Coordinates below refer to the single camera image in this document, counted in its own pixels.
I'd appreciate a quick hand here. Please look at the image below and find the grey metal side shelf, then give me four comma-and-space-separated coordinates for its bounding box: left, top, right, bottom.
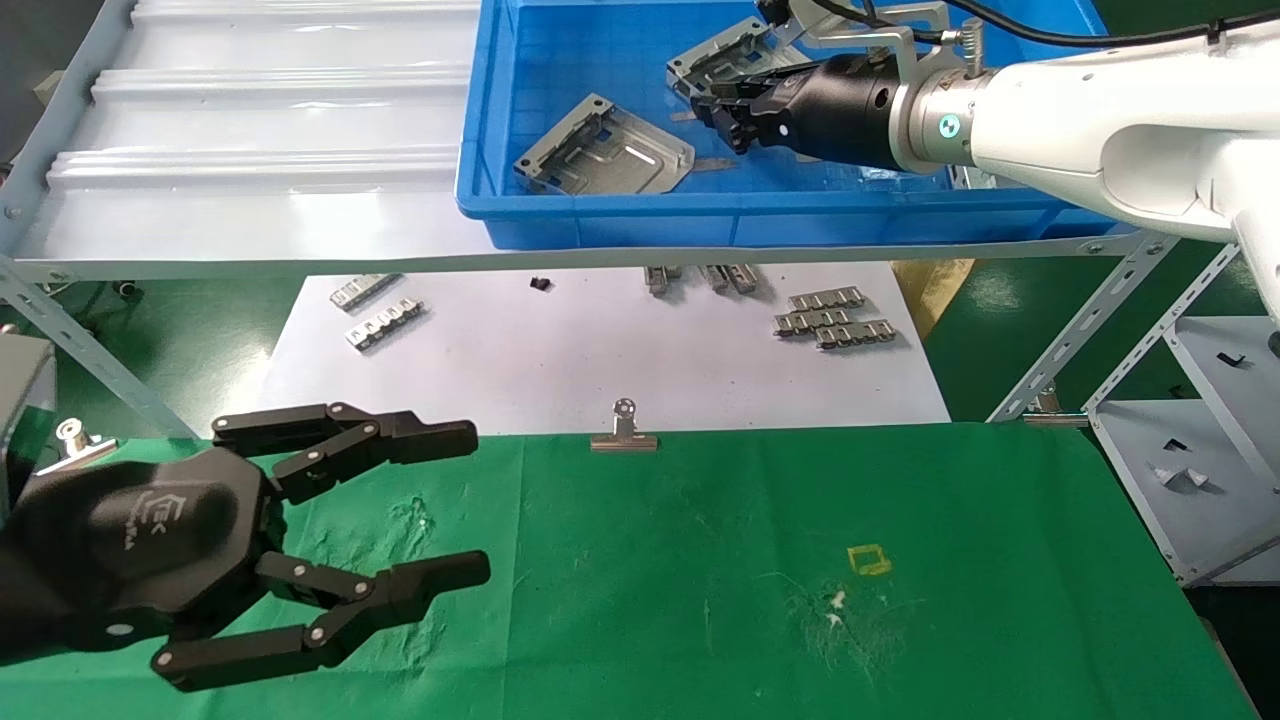
1085, 315, 1280, 588

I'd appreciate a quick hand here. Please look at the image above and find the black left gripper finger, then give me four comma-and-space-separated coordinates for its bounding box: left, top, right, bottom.
212, 403, 479, 504
152, 549, 491, 693

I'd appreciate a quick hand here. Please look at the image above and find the white ribbed shelf panel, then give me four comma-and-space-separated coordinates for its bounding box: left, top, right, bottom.
20, 0, 496, 263

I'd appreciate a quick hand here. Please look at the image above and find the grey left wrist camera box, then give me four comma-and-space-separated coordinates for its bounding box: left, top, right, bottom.
0, 333, 58, 521

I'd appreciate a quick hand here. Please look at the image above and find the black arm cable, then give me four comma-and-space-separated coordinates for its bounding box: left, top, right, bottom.
830, 0, 1280, 48

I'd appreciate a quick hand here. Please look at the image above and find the blue plastic bin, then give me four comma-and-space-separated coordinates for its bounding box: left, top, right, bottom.
455, 0, 1151, 251

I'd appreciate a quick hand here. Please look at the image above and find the white paper sheet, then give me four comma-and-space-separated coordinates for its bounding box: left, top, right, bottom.
262, 262, 951, 436

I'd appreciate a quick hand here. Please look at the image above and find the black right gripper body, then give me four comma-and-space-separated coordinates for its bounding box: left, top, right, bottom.
763, 52, 907, 167

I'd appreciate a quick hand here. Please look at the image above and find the silver binder clip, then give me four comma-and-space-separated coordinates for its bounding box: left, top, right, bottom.
1022, 385, 1091, 429
590, 398, 661, 453
35, 418, 119, 471

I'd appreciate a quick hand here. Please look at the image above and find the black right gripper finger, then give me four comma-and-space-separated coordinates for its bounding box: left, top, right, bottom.
712, 72, 801, 106
690, 98, 776, 156

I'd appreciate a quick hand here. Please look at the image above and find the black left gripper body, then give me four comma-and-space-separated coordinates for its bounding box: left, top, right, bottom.
22, 447, 288, 653

